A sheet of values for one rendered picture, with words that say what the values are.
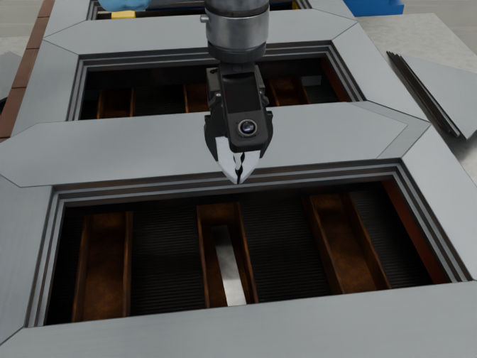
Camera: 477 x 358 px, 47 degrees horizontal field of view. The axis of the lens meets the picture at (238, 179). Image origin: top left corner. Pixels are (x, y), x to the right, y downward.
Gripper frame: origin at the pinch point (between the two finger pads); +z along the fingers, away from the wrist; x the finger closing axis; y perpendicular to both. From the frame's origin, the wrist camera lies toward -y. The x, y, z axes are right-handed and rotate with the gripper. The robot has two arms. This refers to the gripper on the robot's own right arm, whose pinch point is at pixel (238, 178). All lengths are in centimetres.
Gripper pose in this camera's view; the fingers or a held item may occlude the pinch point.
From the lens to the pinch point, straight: 78.1
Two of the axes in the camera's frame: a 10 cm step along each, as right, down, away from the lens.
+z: 0.0, 7.8, 6.3
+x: -9.9, 0.8, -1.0
